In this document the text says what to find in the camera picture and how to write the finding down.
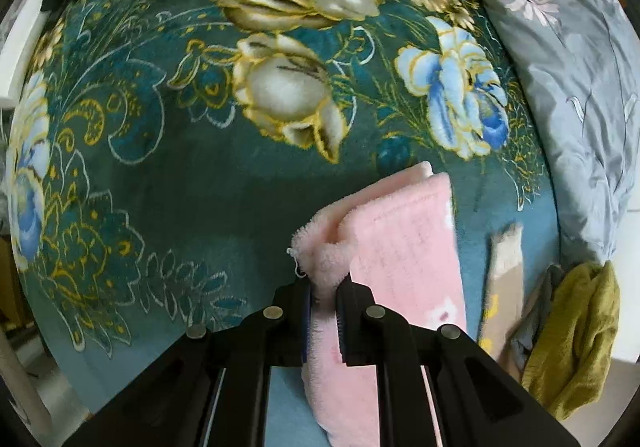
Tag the pink towel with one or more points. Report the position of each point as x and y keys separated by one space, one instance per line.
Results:
x=400 y=247

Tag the green knitted sweater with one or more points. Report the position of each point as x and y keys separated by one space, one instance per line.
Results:
x=575 y=337

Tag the beige patterned sock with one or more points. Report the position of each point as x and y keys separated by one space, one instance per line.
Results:
x=502 y=277

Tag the blue floral duvet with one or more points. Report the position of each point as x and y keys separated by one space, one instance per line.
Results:
x=575 y=102

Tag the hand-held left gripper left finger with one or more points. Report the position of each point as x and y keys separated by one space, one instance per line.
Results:
x=305 y=322

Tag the white and black wardrobe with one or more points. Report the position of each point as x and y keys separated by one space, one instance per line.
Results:
x=627 y=287

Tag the white bedside cabinet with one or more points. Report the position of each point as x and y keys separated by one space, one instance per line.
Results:
x=22 y=37

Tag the teal floral blanket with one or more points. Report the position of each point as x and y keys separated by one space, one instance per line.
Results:
x=150 y=177

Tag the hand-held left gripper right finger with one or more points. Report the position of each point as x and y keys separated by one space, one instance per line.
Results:
x=342 y=322

